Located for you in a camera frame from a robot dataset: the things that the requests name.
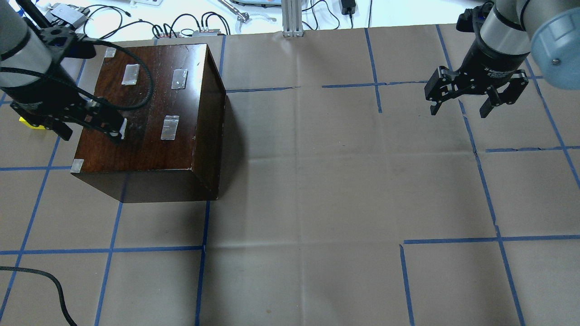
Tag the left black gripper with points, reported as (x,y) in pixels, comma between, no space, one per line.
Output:
(40,96)

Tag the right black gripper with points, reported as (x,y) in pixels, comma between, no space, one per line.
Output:
(493,62)

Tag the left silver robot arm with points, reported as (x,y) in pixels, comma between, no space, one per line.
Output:
(25,60)

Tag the dark wooden drawer cabinet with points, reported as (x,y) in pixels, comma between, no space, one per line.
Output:
(172,148)

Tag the black power adapter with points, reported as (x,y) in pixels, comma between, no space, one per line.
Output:
(348,7)

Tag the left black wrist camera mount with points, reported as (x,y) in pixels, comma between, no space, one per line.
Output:
(64,42)

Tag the aluminium frame post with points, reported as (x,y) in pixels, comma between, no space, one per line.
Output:
(292,18)

